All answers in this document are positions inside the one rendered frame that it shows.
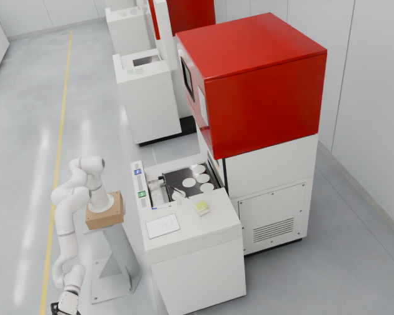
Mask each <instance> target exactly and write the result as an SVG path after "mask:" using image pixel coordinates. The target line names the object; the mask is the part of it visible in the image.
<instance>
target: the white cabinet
mask: <svg viewBox="0 0 394 315"><path fill-rule="evenodd" d="M150 266H151V269H152V272H153V274H154V278H155V280H156V283H157V285H158V287H159V291H160V293H161V296H162V298H163V301H164V304H165V306H166V309H167V311H168V314H169V315H186V314H190V313H193V312H196V311H199V310H202V309H206V308H209V307H211V306H215V305H218V304H221V303H225V302H227V301H230V300H234V299H237V298H240V297H243V296H245V295H246V281H245V265H244V255H243V238H242V237H240V238H238V239H234V240H231V241H227V242H223V243H221V244H217V245H214V246H210V247H206V248H204V249H200V250H197V251H193V252H189V253H187V254H183V255H180V256H176V257H172V258H170V259H166V260H164V261H160V262H156V263H153V264H150Z"/></svg>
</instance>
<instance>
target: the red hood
mask: <svg viewBox="0 0 394 315"><path fill-rule="evenodd" d="M175 36H176V43H177V48H178V54H179V61H180V66H181V73H182V77H183V84H184V91H185V95H186V102H187V104H188V107H189V109H190V111H191V113H192V115H193V117H194V119H195V121H196V123H197V125H198V127H199V129H200V131H201V133H202V136H203V138H204V140H205V142H206V144H207V146H208V148H209V150H210V153H211V155H212V157H213V159H214V160H219V159H223V158H227V157H230V156H234V155H237V154H241V153H245V152H248V151H253V150H255V149H260V148H264V147H267V146H271V145H274V144H279V143H283V142H286V141H290V140H293V139H298V138H302V137H305V136H309V135H312V134H316V133H318V128H319V123H320V113H321V102H322V96H323V86H324V80H325V70H326V60H327V51H328V50H327V49H326V48H324V47H323V46H321V45H320V44H318V43H317V42H315V41H314V40H312V39H310V38H309V37H308V36H306V35H304V34H303V33H302V32H300V31H299V30H297V29H295V28H294V27H292V26H290V25H289V24H288V23H286V22H284V21H283V20H282V19H280V18H278V17H277V16H275V15H274V14H272V13H271V12H268V13H264V14H259V15H255V16H250V17H245V18H241V19H236V20H233V21H228V22H223V23H219V24H214V25H210V26H205V27H199V28H196V29H191V30H187V31H182V32H177V33H176V34H175Z"/></svg>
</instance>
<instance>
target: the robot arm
mask: <svg viewBox="0 0 394 315"><path fill-rule="evenodd" d="M104 167H105V161H104V159H103V158H102V157H101V156H88V157H80V158H76V159H73V160H72V161H71V162H70V163H69V170H70V173H71V174H72V176H71V178H70V180H69V181H67V182H66V183H64V184H62V185H60V186H58V187H57V188H56V189H55V190H54V191H53V192H52V193H51V202H52V203H53V205H55V206H56V209H55V211H54V221H55V225H56V231H57V235H58V240H59V246H60V250H61V254H60V256H59V257H58V258H57V260H56V261H55V263H54V265H53V268H52V276H53V283H54V286H55V287H56V288H58V289H61V288H64V290H63V293H62V294H61V295H60V297H59V299H58V302H54V303H51V304H50V306H51V312H52V315H58V314H60V315H76V314H77V315H81V314H80V312H79V311H78V303H79V294H80V291H81V286H82V284H83V279H84V275H85V272H86V268H85V267H84V266H82V265H80V264H75V265H72V266H71V269H70V271H69V272H68V273H63V264H64V263H65V262H66V261H68V260H70V259H73V258H75V257H76V256H77V255H78V253H79V250H78V243H77V239H76V232H75V228H74V222H73V213H75V212H76V211H78V210H80V209H81V208H83V207H85V205H87V204H88V203H89V204H88V208H89V210H90V211H91V212H92V213H103V212H105V211H107V210H108V209H110V208H111V207H112V206H113V204H114V197H112V195H110V194H106V190H105V188H104V186H103V182H102V180H101V174H102V172H103V170H104ZM87 174H89V175H88V176H87ZM54 306H56V307H55V308H54Z"/></svg>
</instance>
